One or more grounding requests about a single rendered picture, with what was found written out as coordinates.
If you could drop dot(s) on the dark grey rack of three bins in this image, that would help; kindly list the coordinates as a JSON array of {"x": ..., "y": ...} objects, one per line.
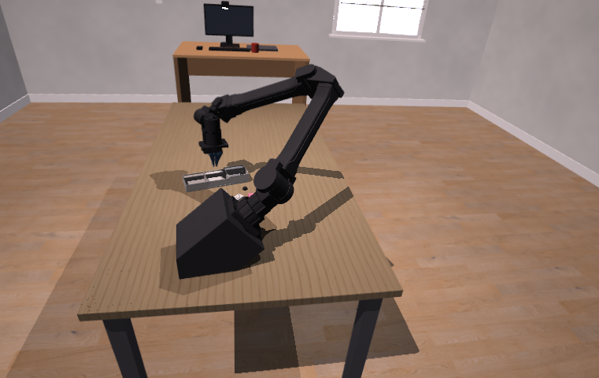
[{"x": 216, "y": 178}]

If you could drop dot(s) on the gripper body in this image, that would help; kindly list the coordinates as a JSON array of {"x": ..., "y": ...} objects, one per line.
[{"x": 214, "y": 143}]

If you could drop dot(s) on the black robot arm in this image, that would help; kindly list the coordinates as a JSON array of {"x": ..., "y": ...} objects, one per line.
[{"x": 274, "y": 185}]

